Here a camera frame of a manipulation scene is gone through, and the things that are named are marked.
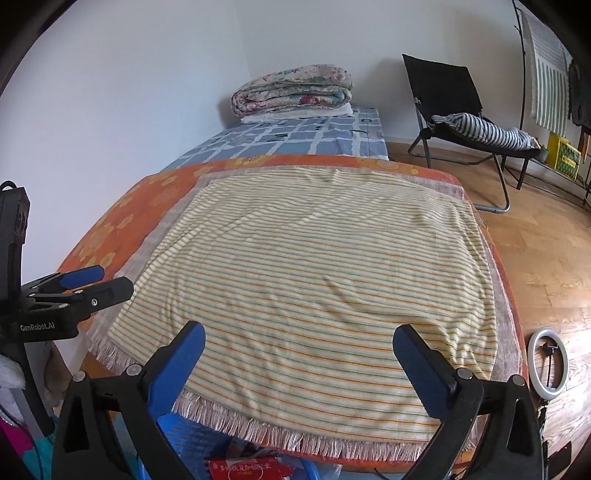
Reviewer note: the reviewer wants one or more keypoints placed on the green striped towel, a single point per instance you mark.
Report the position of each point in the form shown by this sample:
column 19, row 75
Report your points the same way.
column 547, row 69

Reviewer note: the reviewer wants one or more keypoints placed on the dark jacket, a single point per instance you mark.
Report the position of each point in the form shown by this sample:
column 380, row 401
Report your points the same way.
column 579, row 92

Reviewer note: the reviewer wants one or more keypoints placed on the yellow striped blanket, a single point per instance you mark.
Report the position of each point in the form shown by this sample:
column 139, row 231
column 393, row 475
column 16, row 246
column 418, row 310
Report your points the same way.
column 300, row 277

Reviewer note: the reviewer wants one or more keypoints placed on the person's teal garment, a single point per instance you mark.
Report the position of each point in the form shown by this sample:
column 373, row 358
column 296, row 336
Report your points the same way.
column 41, row 461

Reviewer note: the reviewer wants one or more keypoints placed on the person's left hand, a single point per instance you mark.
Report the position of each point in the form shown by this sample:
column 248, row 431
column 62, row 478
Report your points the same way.
column 10, row 374

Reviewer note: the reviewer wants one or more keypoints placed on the black white striped cushion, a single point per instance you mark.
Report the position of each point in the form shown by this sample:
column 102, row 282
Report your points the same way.
column 485, row 129

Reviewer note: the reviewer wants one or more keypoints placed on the orange floral sheet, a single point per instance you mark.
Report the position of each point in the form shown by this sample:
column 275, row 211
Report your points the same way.
column 115, row 221

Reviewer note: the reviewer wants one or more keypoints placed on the red cardboard box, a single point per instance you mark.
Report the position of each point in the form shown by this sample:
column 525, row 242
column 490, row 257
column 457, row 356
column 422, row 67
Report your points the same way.
column 249, row 470

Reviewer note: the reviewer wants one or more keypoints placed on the black clothes rack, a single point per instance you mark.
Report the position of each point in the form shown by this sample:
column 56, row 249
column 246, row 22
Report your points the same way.
column 525, row 74

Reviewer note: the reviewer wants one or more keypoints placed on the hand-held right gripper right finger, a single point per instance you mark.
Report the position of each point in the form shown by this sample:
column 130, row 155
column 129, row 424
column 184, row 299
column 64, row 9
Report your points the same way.
column 418, row 369

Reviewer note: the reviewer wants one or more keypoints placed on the blue checked bed sheet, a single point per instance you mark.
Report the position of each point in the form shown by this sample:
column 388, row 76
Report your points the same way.
column 286, row 138

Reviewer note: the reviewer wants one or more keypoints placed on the yellow striped cloth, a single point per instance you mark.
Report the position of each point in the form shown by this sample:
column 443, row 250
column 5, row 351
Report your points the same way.
column 508, row 332

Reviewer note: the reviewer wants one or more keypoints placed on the black folding chair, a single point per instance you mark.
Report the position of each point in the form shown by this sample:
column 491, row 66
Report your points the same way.
column 438, row 83

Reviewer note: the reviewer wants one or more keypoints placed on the folded floral quilt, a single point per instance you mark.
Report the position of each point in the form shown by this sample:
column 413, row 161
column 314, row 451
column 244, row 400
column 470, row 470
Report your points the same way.
column 291, row 90

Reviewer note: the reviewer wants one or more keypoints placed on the yellow crate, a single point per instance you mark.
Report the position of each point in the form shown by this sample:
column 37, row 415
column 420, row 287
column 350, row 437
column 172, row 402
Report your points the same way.
column 568, row 159

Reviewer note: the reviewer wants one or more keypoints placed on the blue plastic basket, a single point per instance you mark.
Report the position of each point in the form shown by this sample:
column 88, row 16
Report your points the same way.
column 207, row 443

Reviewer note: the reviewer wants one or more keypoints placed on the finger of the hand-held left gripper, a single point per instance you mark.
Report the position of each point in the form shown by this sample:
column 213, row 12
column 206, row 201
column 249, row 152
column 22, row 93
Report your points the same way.
column 108, row 290
column 83, row 277

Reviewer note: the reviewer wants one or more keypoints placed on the black device red light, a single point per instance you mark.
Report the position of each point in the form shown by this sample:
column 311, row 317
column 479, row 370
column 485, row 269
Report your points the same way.
column 561, row 454

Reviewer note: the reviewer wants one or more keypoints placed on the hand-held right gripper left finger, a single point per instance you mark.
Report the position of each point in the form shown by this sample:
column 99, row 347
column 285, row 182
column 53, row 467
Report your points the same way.
column 178, row 374

